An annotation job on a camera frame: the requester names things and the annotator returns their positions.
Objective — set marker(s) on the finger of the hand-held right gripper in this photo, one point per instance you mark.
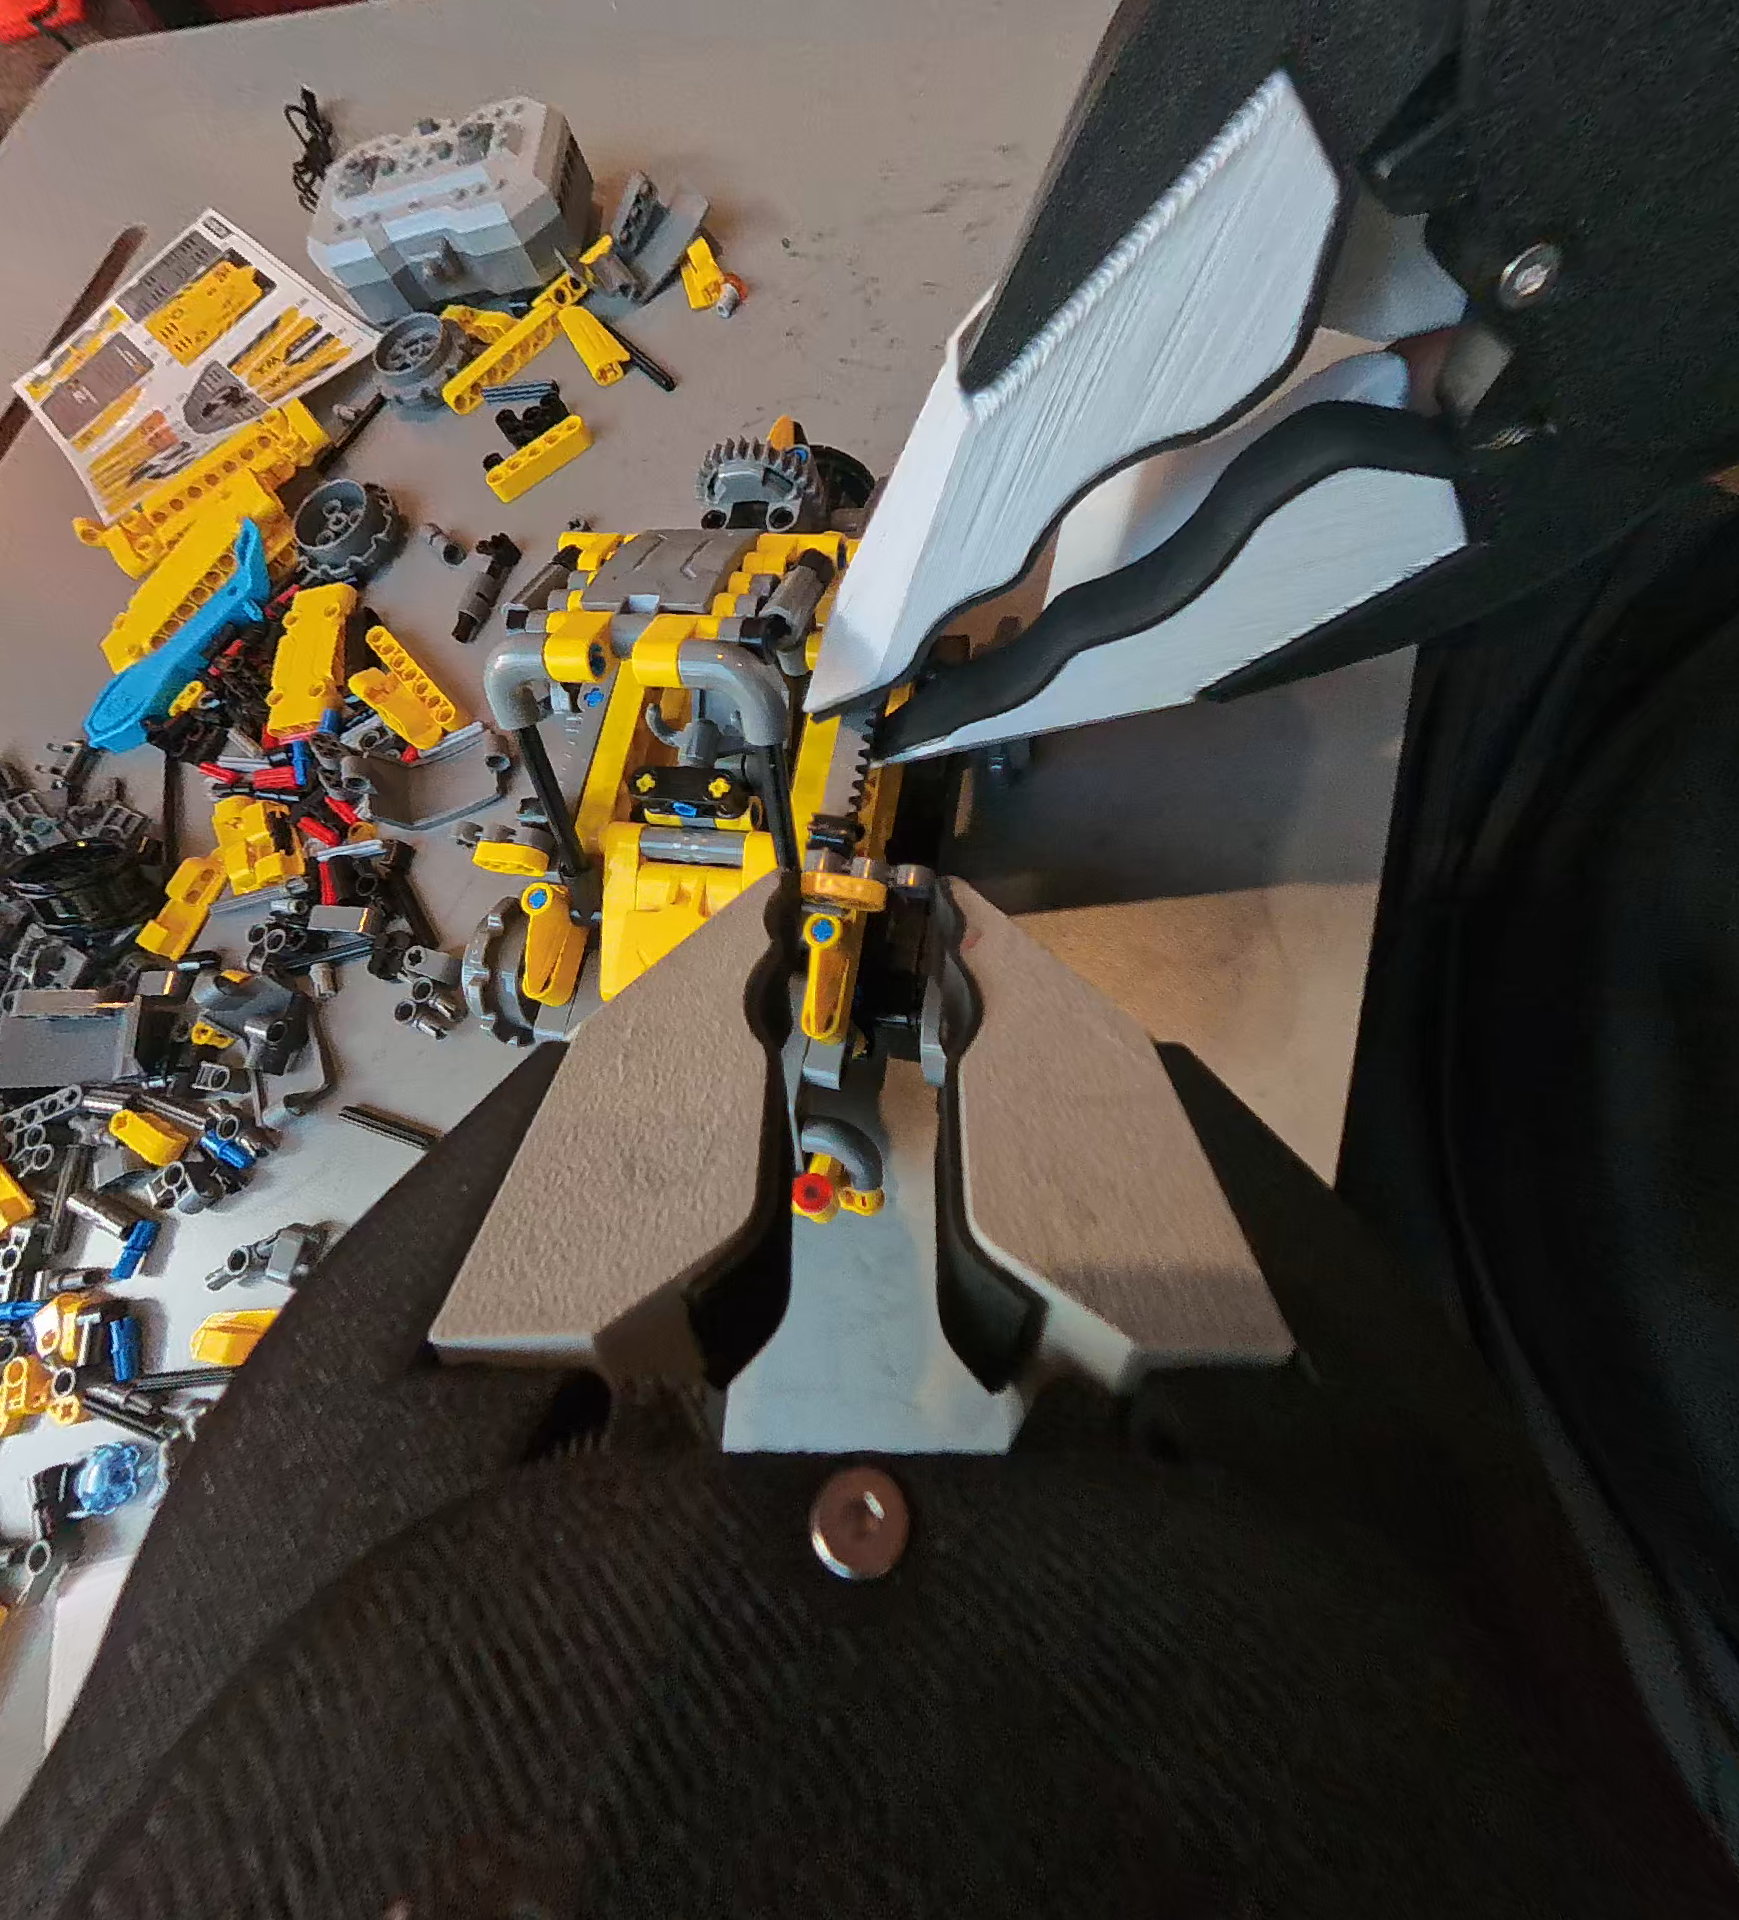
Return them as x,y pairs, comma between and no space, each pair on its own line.
1109,346
1303,540

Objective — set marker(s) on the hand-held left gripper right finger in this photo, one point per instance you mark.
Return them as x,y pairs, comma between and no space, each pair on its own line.
1095,1173

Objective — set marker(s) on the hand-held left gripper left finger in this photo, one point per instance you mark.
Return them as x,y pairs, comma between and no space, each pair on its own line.
625,1173

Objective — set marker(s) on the yellow brick toy vehicle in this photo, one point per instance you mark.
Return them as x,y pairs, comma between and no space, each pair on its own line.
675,901

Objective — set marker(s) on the grey toothed rack brick assembly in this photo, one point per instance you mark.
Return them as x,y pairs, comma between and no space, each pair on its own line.
851,795

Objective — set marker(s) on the grey desk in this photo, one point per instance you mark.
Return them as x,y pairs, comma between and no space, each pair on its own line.
840,148

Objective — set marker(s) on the grey curved fender piece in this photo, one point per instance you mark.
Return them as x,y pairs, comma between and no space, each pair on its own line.
460,789

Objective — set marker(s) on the pile of loose brick pieces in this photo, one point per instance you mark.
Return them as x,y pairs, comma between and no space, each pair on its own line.
273,901

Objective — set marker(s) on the grey angled panel piece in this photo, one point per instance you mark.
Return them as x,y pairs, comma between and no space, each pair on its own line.
658,224

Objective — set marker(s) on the person's black clothed torso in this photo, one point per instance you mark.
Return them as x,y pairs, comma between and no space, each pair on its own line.
1635,1195

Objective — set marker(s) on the yellow rectangular panel piece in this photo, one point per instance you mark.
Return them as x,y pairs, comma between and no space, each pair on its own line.
174,596
315,658

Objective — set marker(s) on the black wheel rim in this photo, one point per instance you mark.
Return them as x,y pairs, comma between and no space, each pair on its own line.
93,880

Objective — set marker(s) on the grey battery box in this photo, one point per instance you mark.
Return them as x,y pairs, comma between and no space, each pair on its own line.
448,224

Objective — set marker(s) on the blue brick separator tool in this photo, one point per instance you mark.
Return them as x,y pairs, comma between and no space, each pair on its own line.
159,685

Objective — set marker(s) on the grey toothed wheel hub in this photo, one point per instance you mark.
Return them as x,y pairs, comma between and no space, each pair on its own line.
348,527
422,356

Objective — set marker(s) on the yellow sticker sheet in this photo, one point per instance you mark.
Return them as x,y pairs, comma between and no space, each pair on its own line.
167,356

